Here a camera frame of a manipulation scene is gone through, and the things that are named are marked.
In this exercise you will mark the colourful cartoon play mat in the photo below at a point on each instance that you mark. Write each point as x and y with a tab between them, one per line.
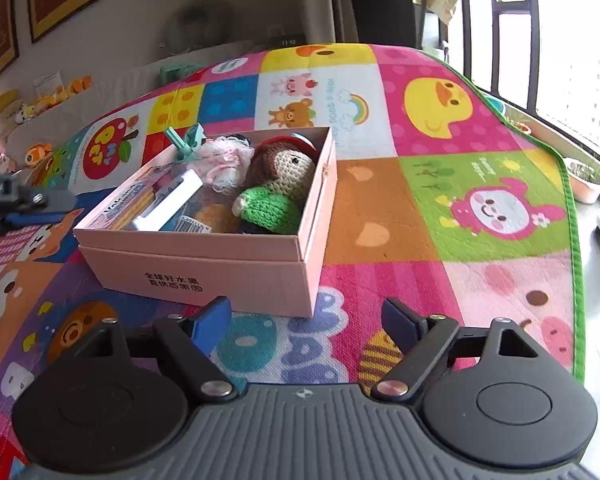
405	210

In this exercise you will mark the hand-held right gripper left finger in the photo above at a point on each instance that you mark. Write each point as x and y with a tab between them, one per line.
212	320

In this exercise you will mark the grey round fan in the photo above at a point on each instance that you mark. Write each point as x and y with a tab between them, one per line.
200	22

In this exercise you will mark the teal cloth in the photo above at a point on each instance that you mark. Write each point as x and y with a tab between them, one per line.
175	74

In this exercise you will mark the brown crochet doll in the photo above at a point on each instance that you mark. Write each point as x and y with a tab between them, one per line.
280	165

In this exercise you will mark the black window frame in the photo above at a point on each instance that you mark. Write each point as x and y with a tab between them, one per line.
532	35

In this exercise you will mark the beige sofa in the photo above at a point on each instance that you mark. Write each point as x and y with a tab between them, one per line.
120	85

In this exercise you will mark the orange fish plush toy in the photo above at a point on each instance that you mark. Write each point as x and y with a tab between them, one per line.
37	154

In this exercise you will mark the brown fuzzy toy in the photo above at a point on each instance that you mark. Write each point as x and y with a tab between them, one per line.
217	211

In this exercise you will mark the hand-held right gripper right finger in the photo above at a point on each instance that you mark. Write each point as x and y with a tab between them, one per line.
400	322

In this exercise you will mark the orange tiger plush toy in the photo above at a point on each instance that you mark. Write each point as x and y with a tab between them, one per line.
65	90

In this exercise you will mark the white paper card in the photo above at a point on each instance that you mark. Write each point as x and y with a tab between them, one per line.
47	84

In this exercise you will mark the white battery holder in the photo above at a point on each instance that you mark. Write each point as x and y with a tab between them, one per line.
170	200

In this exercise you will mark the pink cardboard box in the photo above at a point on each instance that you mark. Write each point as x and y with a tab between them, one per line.
205	270

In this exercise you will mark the white barcode label packet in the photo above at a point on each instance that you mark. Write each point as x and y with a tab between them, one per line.
195	224

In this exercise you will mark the pile of plush toys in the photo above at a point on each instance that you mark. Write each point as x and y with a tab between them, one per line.
0	130

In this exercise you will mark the black digital clock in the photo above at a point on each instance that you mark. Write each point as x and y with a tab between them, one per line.
287	41

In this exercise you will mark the pink planter with grass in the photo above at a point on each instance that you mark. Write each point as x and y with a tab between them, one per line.
585	185

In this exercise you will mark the pink tissue packet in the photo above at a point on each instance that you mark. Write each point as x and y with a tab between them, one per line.
115	205

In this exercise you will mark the teal plastic clip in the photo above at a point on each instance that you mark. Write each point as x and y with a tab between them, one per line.
190	140

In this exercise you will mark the teal bowl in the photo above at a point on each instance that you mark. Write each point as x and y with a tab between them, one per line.
495	102

